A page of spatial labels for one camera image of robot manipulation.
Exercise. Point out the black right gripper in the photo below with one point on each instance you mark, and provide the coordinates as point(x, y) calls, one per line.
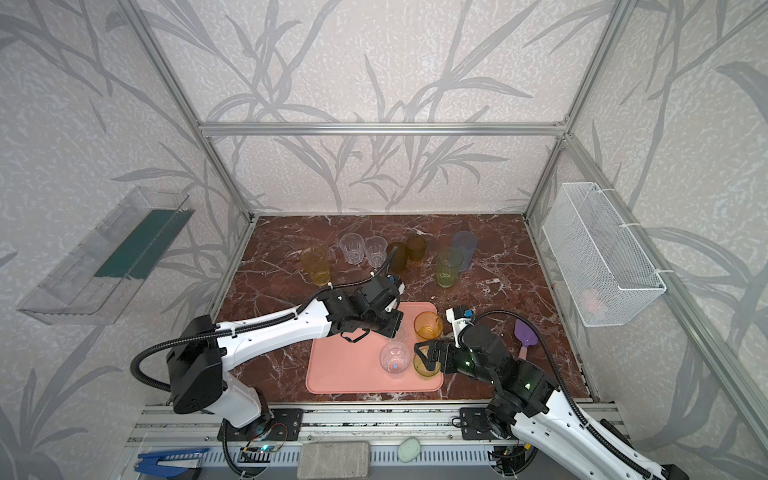
point(447, 355)

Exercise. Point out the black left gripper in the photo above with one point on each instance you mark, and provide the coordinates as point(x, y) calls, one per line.
point(387, 320)

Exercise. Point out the green short glass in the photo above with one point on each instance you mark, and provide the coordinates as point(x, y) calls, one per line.
point(424, 370)

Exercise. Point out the yellow short glass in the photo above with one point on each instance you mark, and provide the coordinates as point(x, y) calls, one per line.
point(428, 325)

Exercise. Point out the clear faceted glass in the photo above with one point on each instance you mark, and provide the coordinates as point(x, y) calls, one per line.
point(352, 248)
point(401, 335)
point(395, 359)
point(375, 250)

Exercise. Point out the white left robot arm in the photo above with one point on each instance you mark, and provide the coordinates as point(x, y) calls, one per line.
point(195, 368)

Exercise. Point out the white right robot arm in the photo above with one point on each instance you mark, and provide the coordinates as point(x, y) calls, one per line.
point(532, 407)

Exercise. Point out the pink plastic tray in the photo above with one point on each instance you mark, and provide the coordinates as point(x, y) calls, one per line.
point(337, 366)

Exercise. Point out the amber dotted glass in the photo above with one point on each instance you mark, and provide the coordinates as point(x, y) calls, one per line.
point(397, 254)
point(416, 247)

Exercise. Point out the yellow tall glass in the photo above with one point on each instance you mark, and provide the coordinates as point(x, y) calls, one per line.
point(314, 260)

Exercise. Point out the purple plastic scoop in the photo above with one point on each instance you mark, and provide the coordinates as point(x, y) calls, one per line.
point(526, 336)

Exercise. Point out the tall green glass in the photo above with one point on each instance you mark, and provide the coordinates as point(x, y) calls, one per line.
point(447, 266)

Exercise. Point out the pale green oval pad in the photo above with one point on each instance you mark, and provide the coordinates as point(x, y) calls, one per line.
point(409, 450)

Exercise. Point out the blue frosted plastic cup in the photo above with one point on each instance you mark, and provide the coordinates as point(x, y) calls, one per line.
point(466, 243)

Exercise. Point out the grey foam block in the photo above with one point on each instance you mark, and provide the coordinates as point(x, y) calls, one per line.
point(334, 460)

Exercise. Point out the blue hand tool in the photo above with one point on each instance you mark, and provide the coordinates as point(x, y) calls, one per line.
point(171, 464)

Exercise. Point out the white wire wall basket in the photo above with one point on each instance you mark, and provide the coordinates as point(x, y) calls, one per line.
point(609, 276)

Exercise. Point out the clear plastic wall bin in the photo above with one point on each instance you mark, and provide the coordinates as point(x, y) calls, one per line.
point(95, 282)

